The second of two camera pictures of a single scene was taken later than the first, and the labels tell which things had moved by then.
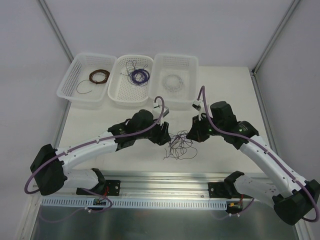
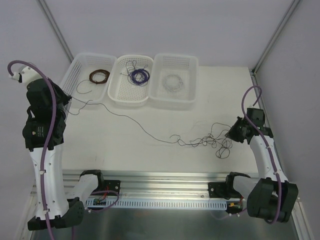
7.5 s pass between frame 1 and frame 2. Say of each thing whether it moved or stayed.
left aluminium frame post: stayed
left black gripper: moved
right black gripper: moved
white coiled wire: stayed
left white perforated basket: stayed
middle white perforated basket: stayed
